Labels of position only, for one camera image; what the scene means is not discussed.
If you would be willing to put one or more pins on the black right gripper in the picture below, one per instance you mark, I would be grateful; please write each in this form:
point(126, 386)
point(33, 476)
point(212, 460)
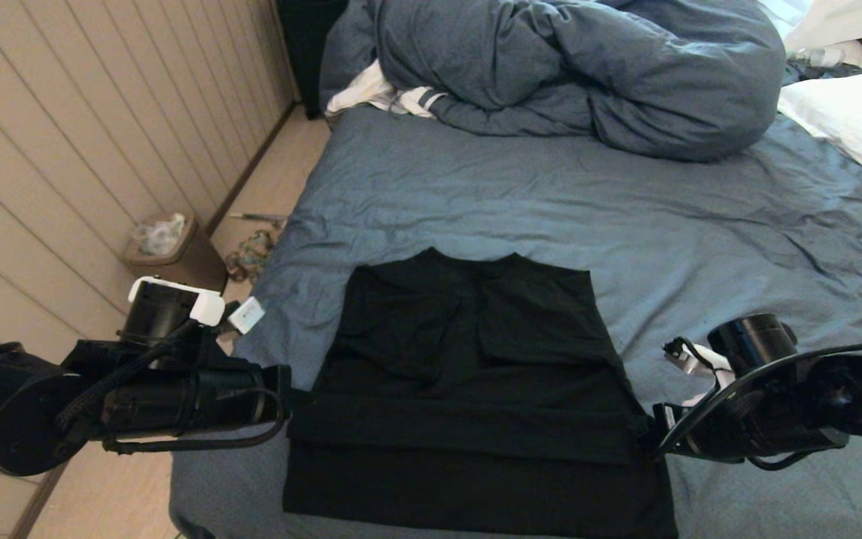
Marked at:
point(730, 427)

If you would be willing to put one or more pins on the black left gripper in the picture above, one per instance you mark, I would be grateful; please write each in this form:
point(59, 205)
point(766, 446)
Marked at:
point(199, 397)

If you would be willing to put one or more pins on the black t-shirt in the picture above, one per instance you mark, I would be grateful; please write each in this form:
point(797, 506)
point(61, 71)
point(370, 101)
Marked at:
point(476, 404)

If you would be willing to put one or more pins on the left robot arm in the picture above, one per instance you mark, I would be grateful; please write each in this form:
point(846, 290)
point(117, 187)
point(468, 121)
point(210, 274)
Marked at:
point(4, 408)

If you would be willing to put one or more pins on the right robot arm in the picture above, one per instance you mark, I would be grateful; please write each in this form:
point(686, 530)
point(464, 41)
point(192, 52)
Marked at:
point(857, 389)

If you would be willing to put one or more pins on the right wrist motor cylinder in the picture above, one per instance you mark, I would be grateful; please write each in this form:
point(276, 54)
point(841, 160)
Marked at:
point(749, 340)

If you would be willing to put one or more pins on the wrist motor cylinder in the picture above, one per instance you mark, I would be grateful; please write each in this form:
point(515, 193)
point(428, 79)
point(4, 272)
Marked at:
point(749, 340)
point(165, 307)

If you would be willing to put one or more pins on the left wrist motor cylinder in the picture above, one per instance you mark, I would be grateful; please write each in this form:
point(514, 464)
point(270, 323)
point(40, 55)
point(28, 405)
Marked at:
point(165, 307)

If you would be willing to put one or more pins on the brown trash bin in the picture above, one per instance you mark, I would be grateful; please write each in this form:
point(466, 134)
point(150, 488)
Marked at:
point(191, 258)

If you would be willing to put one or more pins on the thin grey stick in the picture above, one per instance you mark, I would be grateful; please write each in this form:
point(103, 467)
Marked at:
point(251, 217)

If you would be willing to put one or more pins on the clear plastic bin liner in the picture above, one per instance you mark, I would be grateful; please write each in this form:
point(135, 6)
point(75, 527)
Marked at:
point(158, 233)

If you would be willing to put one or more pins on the blue bed sheet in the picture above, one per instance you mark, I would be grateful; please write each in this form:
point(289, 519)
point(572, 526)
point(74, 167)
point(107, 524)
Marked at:
point(625, 224)

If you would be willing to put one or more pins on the white striped cloth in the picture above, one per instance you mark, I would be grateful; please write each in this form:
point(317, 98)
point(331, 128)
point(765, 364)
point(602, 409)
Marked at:
point(360, 90)

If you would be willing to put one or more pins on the white pillow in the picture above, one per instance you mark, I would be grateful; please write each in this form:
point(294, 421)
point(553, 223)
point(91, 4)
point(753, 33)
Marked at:
point(857, 120)

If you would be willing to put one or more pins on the black nightstand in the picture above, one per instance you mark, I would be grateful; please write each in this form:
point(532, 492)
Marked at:
point(300, 45)

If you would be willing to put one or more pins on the dark grey crumpled cloth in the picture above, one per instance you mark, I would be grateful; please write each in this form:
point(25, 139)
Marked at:
point(812, 72)

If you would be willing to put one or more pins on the blue crumpled duvet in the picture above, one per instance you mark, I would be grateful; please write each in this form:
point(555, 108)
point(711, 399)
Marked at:
point(588, 67)

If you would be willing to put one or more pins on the white blanket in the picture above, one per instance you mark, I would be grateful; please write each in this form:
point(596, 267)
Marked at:
point(850, 19)

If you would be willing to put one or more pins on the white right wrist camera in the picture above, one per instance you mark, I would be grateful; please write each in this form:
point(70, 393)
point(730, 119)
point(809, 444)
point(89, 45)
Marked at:
point(693, 363)

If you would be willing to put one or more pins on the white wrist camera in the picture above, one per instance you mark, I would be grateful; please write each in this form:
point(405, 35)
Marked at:
point(693, 363)
point(246, 315)

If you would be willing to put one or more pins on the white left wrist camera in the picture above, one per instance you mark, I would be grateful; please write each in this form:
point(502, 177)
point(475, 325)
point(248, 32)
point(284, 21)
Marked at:
point(246, 315)

